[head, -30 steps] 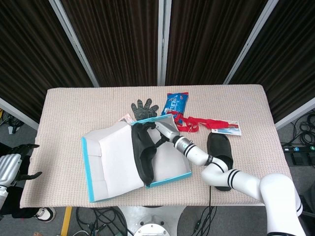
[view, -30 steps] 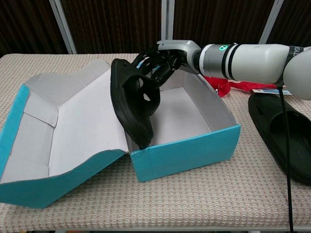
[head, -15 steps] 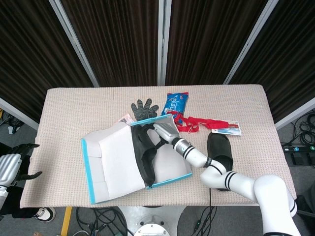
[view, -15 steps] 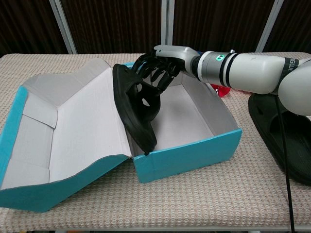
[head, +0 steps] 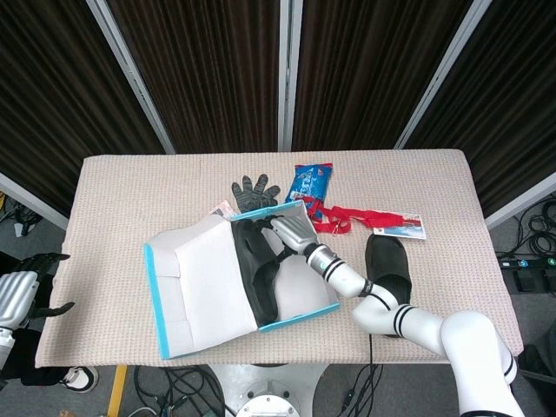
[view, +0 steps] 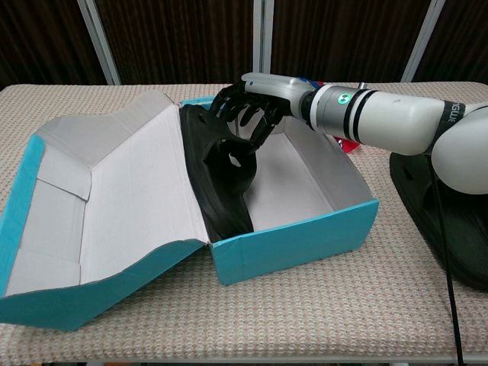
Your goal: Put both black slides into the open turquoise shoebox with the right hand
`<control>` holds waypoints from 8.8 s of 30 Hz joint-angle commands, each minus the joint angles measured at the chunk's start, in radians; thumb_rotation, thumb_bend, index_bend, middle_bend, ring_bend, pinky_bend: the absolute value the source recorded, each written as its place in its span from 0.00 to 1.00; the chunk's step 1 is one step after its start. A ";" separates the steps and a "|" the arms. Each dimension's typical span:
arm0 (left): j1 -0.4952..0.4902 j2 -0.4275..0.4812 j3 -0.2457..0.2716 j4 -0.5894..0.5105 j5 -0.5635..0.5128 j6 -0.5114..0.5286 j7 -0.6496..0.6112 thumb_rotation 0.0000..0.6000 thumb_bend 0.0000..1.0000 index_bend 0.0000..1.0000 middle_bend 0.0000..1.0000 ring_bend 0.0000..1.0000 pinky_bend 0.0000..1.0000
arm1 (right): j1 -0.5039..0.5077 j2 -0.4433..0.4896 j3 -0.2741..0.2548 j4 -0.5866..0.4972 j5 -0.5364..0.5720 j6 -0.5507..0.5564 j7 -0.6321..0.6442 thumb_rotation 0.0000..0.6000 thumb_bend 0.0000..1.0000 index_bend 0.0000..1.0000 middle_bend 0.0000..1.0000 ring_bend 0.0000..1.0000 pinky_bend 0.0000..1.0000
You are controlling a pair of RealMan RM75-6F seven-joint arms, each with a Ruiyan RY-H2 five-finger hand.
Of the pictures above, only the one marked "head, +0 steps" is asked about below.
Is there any light blue shoe box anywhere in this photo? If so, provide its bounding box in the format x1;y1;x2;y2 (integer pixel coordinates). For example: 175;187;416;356
142;200;341;361

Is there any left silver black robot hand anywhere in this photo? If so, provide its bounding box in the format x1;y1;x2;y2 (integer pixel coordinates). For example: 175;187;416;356
0;252;76;328

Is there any black floor cable bundle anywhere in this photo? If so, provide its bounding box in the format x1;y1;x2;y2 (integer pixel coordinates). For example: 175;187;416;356
129;364;227;417
507;203;556;258

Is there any beige waffle tablecloth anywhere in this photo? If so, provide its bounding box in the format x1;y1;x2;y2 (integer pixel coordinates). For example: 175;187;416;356
36;149;524;370

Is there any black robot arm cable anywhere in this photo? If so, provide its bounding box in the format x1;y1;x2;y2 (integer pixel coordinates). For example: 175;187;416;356
338;333;380;417

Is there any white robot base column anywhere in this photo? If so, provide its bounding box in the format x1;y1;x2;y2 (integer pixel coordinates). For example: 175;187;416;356
208;362;332;417

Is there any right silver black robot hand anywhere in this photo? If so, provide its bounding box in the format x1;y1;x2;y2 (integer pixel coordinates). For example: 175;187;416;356
254;215;317;262

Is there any red lanyard ribbon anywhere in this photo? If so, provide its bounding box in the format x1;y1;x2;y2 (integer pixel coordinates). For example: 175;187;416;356
299;195;403;235

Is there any black grey work glove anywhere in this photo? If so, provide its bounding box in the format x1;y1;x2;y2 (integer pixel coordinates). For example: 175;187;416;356
231;173;282;214

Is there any white black sneaker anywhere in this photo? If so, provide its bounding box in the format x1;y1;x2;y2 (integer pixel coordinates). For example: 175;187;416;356
60;366;100;392

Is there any grey partition post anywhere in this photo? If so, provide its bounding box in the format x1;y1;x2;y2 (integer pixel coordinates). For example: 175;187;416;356
394;0;494;149
277;0;304;152
86;0;176;154
0;171;69;231
485;171;556;229

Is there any pink white paper card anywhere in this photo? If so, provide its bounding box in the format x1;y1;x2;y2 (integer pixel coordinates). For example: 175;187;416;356
209;200;235;218

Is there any sky picture badge card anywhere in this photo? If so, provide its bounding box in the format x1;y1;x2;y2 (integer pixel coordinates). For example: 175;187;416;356
373;213;427;241

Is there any black rubber slipper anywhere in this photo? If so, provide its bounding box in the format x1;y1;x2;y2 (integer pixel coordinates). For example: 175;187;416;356
363;234;414;339
232;215;288;327

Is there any blue red snack packet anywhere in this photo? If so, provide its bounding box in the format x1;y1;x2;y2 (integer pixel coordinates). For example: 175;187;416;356
284;162;334;205

